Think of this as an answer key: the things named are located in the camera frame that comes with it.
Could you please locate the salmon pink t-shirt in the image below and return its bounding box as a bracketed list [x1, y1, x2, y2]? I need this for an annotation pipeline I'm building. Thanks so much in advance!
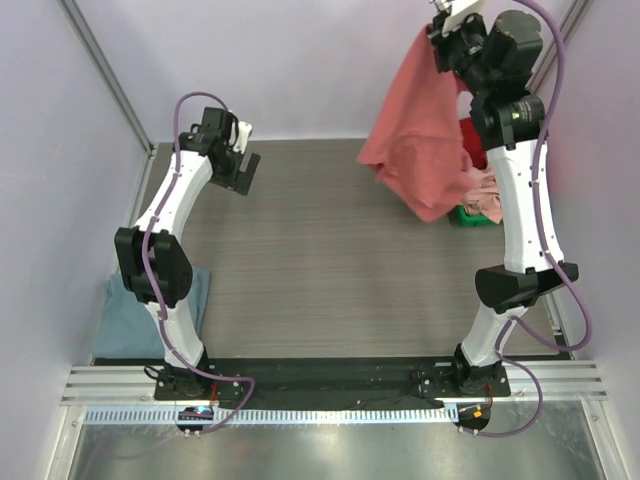
[357, 30, 472, 222]

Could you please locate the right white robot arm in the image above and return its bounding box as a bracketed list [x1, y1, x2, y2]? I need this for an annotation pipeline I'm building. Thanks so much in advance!
[427, 1, 578, 396]

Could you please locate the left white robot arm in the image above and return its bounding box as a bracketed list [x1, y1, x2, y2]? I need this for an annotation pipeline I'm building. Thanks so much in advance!
[114, 107, 261, 400]

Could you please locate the red t-shirt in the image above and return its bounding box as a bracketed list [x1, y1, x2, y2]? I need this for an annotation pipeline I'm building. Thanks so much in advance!
[459, 117, 488, 170]

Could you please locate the light pink printed t-shirt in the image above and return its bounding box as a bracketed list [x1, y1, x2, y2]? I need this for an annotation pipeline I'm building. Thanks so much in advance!
[457, 89, 504, 226]

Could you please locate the green plastic bin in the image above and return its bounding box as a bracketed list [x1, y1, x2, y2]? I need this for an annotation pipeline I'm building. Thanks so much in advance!
[449, 205, 493, 228]

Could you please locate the folded blue t-shirt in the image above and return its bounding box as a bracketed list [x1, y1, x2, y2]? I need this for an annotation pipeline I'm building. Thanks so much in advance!
[92, 267, 212, 360]

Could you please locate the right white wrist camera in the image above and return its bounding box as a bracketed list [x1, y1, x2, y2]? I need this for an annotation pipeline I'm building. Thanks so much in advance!
[432, 0, 485, 36]

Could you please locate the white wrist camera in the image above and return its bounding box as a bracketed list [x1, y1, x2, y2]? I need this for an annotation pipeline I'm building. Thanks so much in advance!
[230, 120, 253, 154]
[432, 0, 485, 36]

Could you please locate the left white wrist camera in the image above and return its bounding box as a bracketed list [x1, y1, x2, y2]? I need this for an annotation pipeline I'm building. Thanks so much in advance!
[230, 120, 253, 154]

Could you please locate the right aluminium corner post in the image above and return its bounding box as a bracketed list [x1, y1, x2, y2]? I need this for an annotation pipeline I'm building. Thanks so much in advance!
[529, 0, 593, 91]

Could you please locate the aluminium corner post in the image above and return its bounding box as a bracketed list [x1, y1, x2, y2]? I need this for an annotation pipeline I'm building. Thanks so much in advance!
[529, 0, 593, 91]
[57, 0, 156, 159]

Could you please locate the left aluminium corner post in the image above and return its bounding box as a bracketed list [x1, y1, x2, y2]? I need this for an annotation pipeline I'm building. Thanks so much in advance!
[57, 0, 156, 159]

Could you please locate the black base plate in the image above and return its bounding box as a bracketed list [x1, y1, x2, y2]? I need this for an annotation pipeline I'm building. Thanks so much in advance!
[145, 357, 511, 410]

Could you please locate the slotted cable duct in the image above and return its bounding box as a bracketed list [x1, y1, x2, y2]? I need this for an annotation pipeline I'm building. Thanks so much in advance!
[84, 404, 458, 427]

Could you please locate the aluminium front rail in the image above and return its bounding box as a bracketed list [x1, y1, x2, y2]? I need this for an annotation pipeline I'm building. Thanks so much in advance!
[62, 360, 608, 405]

